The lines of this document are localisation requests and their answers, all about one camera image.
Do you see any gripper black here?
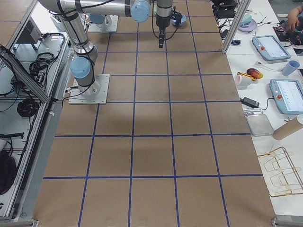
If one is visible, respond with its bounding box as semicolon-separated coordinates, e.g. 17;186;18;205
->
156;14;171;48

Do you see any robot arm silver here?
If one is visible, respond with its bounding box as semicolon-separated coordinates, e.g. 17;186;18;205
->
89;13;112;26
40;0;154;88

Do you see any blue plastic bowl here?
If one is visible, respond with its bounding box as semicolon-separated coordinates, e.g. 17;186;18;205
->
170;14;187;27

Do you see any person hand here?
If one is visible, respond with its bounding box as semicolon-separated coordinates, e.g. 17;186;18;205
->
286;6;303;31

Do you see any purple plate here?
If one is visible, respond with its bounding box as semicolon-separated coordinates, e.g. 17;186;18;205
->
238;19;257;32

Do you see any far teach pendant tablet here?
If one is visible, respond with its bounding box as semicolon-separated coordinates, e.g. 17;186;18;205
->
252;35;291;61

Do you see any teach pendant tablet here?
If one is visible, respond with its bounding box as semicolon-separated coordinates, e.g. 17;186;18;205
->
269;79;303;114
252;35;291;61

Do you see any black power adapter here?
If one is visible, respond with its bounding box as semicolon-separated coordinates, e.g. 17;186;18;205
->
240;97;259;108

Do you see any grey control box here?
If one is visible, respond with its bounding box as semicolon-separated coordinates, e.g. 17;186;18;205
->
16;17;42;50

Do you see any light blue plastic cup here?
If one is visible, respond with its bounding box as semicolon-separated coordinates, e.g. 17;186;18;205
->
282;60;300;76

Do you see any grey lidded tray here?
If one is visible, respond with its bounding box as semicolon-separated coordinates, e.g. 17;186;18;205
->
244;109;274;137

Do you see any near teach pendant tablet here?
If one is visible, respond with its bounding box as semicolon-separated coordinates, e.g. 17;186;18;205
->
269;79;303;114

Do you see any cardboard tube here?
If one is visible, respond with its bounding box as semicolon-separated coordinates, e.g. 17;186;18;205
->
272;114;303;140

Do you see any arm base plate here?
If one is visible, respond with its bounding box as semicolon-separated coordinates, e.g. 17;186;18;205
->
86;15;119;33
68;74;110;105

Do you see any aluminium frame post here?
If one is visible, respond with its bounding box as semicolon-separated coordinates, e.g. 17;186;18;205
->
222;0;251;53

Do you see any coiled black cable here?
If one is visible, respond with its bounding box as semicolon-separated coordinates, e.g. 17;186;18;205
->
17;97;40;118

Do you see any gold wire rack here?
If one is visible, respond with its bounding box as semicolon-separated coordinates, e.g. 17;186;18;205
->
258;147;303;198

